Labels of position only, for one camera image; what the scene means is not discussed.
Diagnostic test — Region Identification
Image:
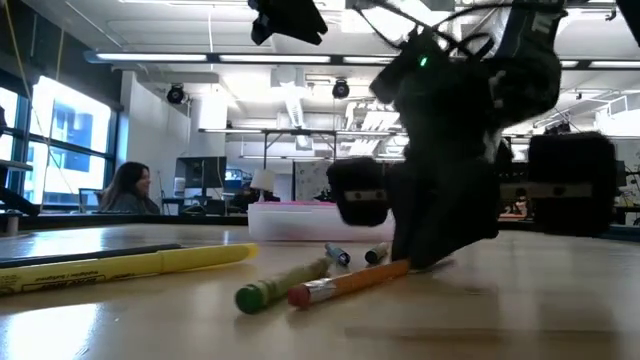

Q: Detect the green crayon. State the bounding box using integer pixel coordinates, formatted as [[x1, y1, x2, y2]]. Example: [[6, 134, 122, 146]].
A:
[[234, 257, 332, 315]]

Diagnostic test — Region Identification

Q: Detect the yellow highlighter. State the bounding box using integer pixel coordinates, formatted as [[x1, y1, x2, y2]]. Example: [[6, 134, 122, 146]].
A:
[[0, 242, 260, 296]]

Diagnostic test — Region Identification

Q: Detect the grey cylinder post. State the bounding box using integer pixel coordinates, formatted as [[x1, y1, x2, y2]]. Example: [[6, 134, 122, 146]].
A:
[[4, 209, 22, 236]]

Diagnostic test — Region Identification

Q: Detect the small black framed screen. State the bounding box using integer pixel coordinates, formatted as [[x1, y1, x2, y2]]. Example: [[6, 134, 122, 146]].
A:
[[78, 187, 105, 211]]

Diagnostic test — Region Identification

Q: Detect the black rig strut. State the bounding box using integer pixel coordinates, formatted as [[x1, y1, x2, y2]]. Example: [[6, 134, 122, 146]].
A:
[[0, 159, 41, 217]]

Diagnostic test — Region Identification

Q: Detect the black metal frame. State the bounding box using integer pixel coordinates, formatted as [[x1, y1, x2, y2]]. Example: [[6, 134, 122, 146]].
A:
[[199, 127, 401, 184]]

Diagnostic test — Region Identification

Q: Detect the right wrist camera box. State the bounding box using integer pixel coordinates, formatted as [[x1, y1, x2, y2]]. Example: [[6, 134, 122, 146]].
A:
[[369, 29, 436, 104]]

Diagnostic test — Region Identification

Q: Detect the orange pencil red eraser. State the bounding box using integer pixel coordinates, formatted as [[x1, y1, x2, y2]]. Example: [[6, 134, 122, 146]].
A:
[[287, 258, 412, 309]]

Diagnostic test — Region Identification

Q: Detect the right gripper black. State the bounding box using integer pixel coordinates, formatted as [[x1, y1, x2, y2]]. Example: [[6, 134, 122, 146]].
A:
[[327, 69, 619, 271]]

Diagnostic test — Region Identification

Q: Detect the black computer monitor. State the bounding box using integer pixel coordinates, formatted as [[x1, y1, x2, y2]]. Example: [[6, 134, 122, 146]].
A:
[[183, 156, 228, 199]]

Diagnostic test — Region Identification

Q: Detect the translucent plastic supply box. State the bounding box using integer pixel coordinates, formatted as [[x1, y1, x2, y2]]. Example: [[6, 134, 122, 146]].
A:
[[247, 201, 396, 243]]

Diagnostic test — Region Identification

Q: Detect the dark pen on left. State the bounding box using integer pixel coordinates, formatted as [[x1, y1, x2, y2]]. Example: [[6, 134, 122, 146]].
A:
[[0, 243, 184, 270]]

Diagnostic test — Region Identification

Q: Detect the white patterned poster board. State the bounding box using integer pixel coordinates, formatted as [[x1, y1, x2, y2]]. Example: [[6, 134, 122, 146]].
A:
[[293, 160, 334, 201]]

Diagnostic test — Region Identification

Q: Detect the dark olive marker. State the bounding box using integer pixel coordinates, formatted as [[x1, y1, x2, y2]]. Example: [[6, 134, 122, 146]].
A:
[[364, 241, 390, 265]]

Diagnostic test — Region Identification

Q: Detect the blue marker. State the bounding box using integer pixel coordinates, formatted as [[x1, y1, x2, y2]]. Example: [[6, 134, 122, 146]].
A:
[[324, 243, 351, 267]]

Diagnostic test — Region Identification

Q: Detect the white desk lamp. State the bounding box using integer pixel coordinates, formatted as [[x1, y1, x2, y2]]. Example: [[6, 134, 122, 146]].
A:
[[249, 168, 276, 202]]

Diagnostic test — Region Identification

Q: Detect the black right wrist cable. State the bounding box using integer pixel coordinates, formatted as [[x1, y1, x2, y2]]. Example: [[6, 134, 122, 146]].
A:
[[349, 0, 506, 57]]

